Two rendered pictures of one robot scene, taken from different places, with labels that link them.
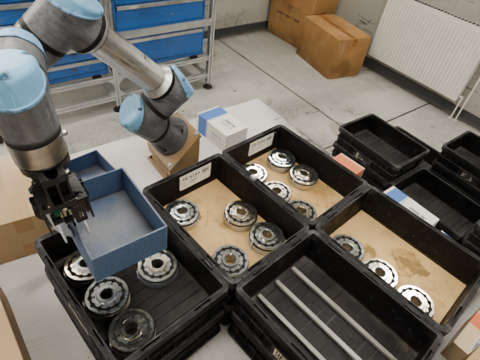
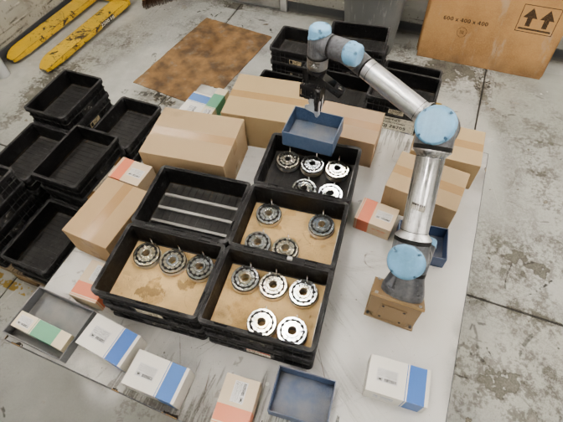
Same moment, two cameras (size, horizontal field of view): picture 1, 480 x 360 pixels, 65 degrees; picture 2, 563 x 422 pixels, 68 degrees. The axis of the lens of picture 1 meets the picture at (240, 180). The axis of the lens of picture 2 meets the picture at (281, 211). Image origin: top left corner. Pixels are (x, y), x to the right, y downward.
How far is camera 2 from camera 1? 1.64 m
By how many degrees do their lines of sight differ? 80
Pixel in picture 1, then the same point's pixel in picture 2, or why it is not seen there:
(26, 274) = (376, 180)
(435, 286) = (130, 285)
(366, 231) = (189, 303)
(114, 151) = (449, 288)
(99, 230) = (317, 132)
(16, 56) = (319, 28)
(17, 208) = (404, 170)
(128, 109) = not seen: hidden behind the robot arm
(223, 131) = (381, 360)
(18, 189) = not seen: hidden behind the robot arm
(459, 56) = not seen: outside the picture
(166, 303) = (285, 182)
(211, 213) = (307, 244)
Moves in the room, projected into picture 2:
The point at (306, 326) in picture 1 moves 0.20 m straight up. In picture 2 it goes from (209, 212) to (199, 182)
